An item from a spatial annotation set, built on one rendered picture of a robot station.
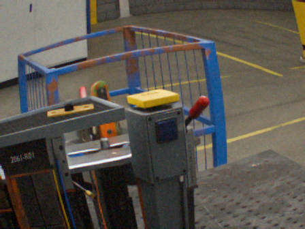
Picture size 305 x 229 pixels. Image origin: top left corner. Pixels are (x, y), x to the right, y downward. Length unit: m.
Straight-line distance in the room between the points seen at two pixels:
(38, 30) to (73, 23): 0.54
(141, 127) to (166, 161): 0.07
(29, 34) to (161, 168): 8.13
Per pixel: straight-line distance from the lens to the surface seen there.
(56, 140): 1.35
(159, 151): 1.25
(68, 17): 9.45
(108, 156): 1.56
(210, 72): 3.45
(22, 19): 9.30
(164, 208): 1.29
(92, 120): 1.16
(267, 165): 2.33
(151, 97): 1.25
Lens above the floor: 1.41
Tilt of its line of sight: 13 degrees down
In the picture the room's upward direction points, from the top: 7 degrees counter-clockwise
